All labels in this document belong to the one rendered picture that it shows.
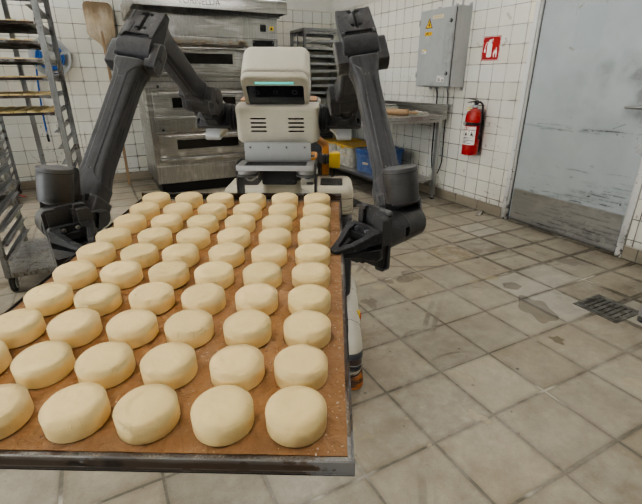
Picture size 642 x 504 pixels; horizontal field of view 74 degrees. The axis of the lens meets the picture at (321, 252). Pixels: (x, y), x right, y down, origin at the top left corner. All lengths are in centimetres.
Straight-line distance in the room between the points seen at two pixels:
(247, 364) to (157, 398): 8
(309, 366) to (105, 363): 19
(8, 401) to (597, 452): 179
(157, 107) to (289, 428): 481
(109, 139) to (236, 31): 440
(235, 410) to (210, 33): 497
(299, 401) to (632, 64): 361
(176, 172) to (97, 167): 426
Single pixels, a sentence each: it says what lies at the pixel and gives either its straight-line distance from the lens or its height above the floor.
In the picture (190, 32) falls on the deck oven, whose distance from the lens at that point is 517.
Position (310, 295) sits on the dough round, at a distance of 49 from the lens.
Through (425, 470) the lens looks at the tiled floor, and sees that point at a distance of 165.
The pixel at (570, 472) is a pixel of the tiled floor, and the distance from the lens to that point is 182.
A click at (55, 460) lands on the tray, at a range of 40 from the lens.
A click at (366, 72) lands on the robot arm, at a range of 94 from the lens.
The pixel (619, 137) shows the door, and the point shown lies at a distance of 381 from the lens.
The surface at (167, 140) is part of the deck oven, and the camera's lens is 509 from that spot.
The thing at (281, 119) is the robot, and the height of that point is 110.
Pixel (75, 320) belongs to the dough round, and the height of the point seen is 99.
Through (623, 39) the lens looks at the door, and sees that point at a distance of 386.
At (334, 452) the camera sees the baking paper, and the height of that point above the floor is 96.
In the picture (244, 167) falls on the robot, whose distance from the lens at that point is 139.
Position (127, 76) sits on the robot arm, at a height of 123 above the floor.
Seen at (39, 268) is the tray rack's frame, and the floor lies 15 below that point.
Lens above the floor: 123
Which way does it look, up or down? 22 degrees down
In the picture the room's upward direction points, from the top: straight up
